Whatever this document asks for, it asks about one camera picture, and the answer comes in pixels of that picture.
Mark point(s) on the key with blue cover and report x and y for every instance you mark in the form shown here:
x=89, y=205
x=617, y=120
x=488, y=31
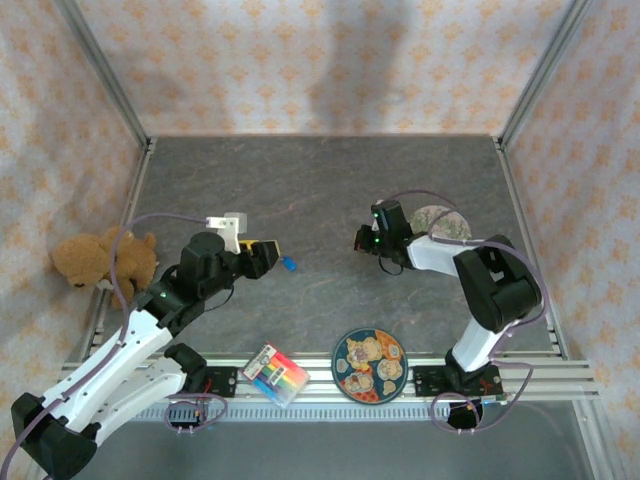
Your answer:
x=290, y=265

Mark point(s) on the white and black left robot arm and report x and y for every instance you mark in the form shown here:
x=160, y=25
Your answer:
x=100, y=370

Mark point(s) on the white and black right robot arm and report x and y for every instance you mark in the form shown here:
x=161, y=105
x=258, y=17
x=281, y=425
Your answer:
x=500, y=290

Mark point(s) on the round green floral coaster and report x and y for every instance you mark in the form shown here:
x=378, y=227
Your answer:
x=450, y=227

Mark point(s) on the white plastic clip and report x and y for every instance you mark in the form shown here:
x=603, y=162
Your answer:
x=105, y=286

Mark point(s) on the clear box of coloured markers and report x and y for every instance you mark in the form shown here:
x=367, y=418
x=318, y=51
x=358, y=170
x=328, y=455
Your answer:
x=275, y=372

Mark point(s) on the brown teddy bear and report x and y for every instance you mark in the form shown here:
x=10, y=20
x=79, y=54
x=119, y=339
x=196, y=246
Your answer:
x=85, y=257

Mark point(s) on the round blue bear print plate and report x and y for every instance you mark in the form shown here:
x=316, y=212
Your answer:
x=370, y=365

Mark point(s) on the small black electronics box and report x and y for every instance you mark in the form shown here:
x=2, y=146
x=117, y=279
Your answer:
x=187, y=422
x=462, y=420

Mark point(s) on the orange patterned white cloth backdrop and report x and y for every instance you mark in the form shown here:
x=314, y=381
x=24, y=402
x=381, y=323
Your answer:
x=30, y=150
x=320, y=65
x=600, y=150

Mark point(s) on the grey metal panel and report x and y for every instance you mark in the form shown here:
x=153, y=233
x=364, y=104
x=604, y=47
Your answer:
x=320, y=450

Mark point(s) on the aluminium table side rail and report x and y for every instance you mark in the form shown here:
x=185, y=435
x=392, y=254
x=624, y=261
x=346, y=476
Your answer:
x=133, y=197
x=520, y=210

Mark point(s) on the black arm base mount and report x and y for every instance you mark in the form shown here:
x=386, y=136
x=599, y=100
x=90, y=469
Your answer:
x=425, y=380
x=225, y=382

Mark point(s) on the aluminium front mounting rail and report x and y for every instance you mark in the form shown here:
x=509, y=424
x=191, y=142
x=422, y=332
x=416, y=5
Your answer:
x=320, y=387

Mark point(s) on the aluminium frame post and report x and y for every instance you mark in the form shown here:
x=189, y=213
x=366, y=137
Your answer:
x=543, y=75
x=107, y=75

